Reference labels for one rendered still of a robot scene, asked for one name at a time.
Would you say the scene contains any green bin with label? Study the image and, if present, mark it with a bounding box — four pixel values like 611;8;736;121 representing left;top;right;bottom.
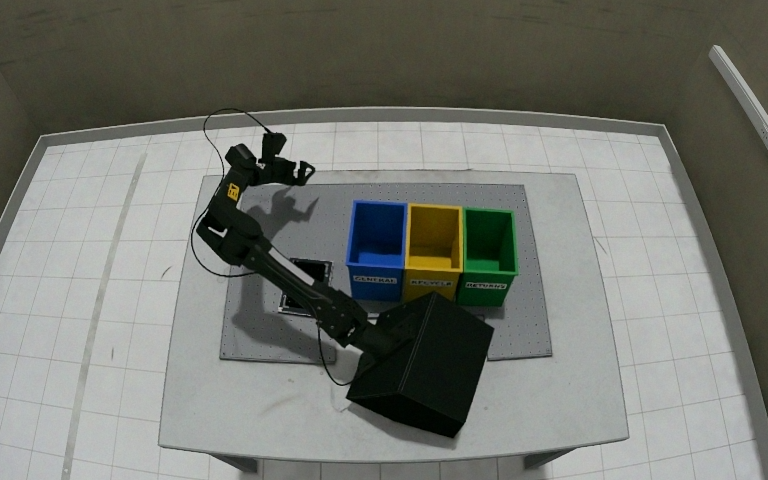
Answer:
456;207;519;307

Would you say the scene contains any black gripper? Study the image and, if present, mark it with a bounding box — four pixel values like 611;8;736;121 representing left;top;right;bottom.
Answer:
266;160;316;187

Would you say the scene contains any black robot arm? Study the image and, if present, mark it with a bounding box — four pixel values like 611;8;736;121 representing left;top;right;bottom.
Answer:
196;132;418;379

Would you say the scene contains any blue bin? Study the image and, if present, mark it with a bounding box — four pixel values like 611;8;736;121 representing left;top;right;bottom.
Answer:
345;200;408;302

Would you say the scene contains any yellow recycle bin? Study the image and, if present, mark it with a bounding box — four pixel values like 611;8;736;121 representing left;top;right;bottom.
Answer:
404;203;463;303

